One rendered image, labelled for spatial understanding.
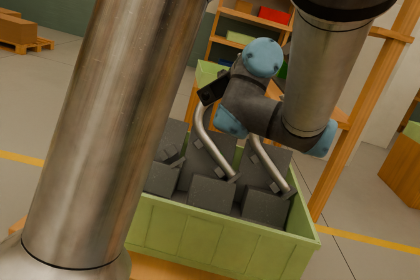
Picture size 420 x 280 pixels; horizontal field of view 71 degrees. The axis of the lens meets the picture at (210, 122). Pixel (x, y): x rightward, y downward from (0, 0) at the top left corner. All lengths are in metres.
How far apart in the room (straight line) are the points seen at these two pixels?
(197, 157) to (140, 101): 0.70
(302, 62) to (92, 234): 0.27
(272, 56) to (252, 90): 0.07
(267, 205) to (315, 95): 0.57
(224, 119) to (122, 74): 0.35
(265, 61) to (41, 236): 0.43
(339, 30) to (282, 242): 0.55
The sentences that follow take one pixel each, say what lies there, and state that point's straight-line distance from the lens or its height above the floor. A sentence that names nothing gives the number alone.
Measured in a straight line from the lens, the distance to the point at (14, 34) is 5.27.
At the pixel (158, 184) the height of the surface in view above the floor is 0.88.
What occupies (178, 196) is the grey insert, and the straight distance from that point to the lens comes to 0.90.
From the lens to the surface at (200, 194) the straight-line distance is 0.87.
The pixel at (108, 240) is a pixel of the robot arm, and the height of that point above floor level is 1.19.
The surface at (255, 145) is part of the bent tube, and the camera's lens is 0.88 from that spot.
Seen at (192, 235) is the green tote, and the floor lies 0.89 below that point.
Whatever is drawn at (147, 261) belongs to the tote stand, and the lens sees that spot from 0.79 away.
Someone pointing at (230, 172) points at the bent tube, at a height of 0.96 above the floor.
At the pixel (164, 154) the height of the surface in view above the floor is 0.96.
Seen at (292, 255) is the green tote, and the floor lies 0.91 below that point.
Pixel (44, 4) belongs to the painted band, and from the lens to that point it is 7.75.
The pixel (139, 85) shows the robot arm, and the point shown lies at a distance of 0.22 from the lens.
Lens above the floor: 1.38
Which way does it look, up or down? 21 degrees down
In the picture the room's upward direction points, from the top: 16 degrees clockwise
